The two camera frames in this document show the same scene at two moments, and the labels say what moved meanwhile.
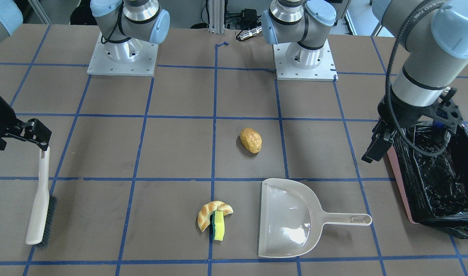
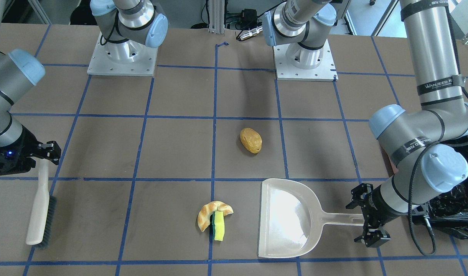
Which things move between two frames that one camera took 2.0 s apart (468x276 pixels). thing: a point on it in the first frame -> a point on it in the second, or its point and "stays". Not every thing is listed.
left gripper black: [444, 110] -> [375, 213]
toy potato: [251, 139] stays
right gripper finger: [33, 130] -> [50, 150]
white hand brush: [42, 218] stays
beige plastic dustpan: [291, 219] stays
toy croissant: [203, 218] stays
